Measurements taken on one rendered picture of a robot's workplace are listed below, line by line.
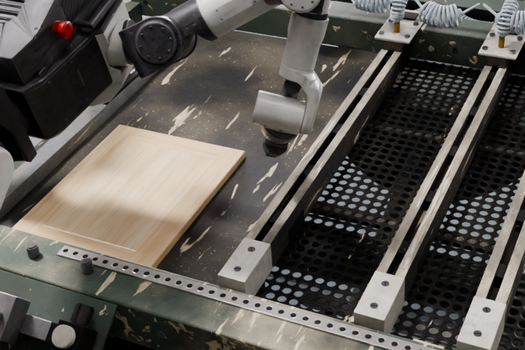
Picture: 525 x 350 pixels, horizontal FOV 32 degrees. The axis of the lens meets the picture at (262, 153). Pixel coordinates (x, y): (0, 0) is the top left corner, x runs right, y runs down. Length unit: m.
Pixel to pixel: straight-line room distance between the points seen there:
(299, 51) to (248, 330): 0.54
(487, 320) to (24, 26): 0.99
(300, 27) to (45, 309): 0.78
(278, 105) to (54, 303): 0.62
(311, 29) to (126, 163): 0.76
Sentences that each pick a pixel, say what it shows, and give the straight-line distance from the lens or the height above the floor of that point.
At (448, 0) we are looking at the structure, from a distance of 3.15.
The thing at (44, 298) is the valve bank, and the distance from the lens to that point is 1.97.
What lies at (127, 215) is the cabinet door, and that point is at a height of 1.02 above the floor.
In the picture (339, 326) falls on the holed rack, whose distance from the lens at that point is 1.77.
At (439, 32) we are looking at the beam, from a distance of 2.65.
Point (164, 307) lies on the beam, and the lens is 1.85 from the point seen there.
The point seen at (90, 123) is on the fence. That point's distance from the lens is 2.48.
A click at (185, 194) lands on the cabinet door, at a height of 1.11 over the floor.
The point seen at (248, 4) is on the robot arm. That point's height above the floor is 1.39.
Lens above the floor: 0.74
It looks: 14 degrees up
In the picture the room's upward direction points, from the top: 18 degrees clockwise
